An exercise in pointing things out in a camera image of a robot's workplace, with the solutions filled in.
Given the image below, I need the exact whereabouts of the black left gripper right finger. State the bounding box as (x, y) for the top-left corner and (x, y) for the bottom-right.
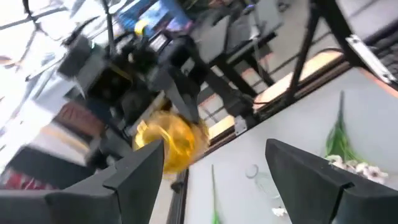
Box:
(265, 138), (398, 224)

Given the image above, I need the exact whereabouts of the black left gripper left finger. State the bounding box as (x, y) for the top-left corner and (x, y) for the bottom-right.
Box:
(0, 139), (165, 224)

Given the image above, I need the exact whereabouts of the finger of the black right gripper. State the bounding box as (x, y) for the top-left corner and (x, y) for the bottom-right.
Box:
(155, 65), (201, 124)
(121, 90), (156, 125)

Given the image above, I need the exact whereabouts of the yellow glass vase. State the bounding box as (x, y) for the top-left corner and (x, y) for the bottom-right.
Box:
(132, 110), (210, 175)

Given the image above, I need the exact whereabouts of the white spotted flower bunch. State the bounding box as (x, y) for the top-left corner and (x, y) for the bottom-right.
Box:
(323, 90), (389, 185)

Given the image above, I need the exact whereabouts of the red artificial tulip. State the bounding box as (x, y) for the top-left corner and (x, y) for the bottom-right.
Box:
(210, 164), (221, 224)

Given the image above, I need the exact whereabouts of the clear glass vase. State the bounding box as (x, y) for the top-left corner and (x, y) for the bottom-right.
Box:
(244, 163), (282, 200)

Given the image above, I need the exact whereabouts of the small loose white flower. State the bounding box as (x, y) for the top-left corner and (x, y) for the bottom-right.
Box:
(271, 207), (289, 218)

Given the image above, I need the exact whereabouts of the blue monitor screen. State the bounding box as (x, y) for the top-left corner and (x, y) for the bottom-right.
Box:
(118, 0), (193, 38)

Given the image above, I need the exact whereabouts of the grey table mat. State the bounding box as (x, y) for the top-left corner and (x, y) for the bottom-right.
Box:
(183, 67), (398, 224)

